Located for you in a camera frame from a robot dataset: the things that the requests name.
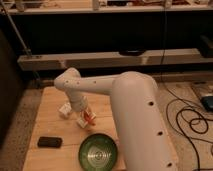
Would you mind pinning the black rectangular block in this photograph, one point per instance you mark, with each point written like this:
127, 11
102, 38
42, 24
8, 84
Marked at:
53, 142

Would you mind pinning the white wooden shelf unit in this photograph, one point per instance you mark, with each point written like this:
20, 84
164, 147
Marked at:
178, 43

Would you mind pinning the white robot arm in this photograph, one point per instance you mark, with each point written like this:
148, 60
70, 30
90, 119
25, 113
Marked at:
139, 124

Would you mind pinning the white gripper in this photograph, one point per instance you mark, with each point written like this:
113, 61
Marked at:
80, 105

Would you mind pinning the metal pole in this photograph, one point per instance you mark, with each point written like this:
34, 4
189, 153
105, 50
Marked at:
26, 49

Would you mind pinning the green glass bowl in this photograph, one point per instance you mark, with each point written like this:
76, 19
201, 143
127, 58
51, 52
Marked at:
98, 152

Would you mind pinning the black object on shelf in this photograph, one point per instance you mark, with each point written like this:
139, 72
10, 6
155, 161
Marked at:
132, 52

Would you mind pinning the orange red pepper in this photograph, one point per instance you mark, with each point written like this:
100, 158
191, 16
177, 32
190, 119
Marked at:
88, 118

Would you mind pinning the blue device on floor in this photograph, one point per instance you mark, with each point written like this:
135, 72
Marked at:
207, 102

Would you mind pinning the white plastic bottle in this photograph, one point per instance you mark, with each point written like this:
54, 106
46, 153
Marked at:
65, 110

